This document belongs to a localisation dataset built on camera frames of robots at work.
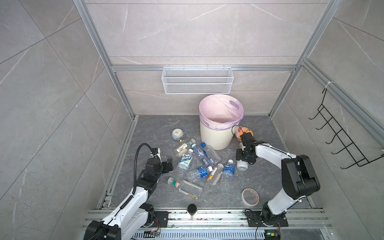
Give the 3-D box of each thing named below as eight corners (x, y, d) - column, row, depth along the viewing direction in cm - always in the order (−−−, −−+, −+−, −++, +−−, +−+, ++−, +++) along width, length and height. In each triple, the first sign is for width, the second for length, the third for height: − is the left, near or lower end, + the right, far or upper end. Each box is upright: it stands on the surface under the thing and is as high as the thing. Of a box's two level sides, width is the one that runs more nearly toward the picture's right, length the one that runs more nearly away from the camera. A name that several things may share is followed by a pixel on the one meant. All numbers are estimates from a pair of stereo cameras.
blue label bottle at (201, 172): (187, 184, 86) (187, 181, 82) (185, 175, 90) (184, 171, 85) (213, 175, 90) (214, 172, 85) (210, 167, 93) (210, 163, 89)
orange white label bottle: (207, 181, 87) (207, 178, 84) (216, 164, 94) (217, 161, 90) (214, 186, 85) (215, 183, 82) (224, 168, 92) (225, 165, 88)
